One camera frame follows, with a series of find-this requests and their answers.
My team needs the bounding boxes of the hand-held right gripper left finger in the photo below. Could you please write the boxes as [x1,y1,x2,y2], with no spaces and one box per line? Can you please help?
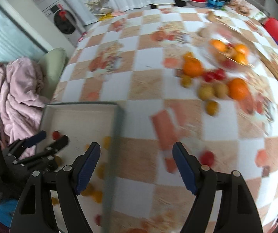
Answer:
[9,142,101,233]

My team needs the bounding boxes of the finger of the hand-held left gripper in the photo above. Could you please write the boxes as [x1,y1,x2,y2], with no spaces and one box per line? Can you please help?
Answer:
[16,135,70,166]
[6,130,47,156]

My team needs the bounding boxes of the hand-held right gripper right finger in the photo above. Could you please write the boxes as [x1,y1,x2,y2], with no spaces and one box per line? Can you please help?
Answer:
[172,141,263,233]

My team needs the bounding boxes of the group of small yellow loquats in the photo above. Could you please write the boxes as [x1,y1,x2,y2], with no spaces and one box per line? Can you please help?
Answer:
[50,136,112,205]

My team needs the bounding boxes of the white cardboard box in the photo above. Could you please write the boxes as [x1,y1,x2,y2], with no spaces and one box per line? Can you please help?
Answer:
[39,101,125,233]

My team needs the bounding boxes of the yellow loquat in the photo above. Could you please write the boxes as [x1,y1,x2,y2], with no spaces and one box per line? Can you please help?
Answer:
[206,100,219,116]
[181,76,193,88]

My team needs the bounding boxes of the tan kiwi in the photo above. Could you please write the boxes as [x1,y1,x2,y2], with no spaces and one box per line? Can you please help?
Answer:
[214,82,230,98]
[197,84,215,100]

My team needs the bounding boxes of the large orange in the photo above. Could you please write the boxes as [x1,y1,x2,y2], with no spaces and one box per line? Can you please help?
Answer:
[227,78,250,100]
[183,58,204,77]

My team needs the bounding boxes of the heap of oranges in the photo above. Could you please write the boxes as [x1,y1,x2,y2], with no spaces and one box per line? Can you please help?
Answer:
[209,39,250,70]

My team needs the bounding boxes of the clear glass bowl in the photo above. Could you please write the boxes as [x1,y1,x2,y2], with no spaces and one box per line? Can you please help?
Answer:
[206,25,259,72]

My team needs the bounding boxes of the pink blanket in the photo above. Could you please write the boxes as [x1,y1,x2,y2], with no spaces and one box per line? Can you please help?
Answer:
[0,57,51,151]

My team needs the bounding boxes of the blue cloth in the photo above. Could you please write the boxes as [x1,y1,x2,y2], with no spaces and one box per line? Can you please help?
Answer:
[0,198,18,228]

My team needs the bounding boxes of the pale green cushion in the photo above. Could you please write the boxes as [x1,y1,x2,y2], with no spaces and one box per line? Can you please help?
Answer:
[39,48,68,98]

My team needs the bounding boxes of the checked printed tablecloth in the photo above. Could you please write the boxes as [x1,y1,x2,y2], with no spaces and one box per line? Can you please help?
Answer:
[50,6,278,233]

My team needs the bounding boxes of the sliding glass door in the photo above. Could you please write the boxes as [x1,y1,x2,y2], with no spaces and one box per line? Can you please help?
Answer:
[0,2,47,66]

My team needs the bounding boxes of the stacked washing machines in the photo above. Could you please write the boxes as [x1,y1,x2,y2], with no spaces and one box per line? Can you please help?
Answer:
[15,0,86,47]

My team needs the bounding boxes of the red plastic chair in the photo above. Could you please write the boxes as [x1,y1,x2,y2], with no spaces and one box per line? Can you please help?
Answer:
[264,17,278,50]

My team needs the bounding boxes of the white flat box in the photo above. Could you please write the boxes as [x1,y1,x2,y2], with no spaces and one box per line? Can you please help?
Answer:
[151,0,176,9]

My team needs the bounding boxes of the blue plastic basin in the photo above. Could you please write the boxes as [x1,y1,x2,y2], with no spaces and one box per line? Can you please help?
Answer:
[206,0,227,7]

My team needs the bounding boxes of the cartoon print pillow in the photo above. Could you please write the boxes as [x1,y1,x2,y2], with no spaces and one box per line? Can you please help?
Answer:
[227,0,267,20]

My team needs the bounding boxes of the decorative wire basket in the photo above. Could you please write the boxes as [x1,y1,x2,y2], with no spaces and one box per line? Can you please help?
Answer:
[84,0,114,15]

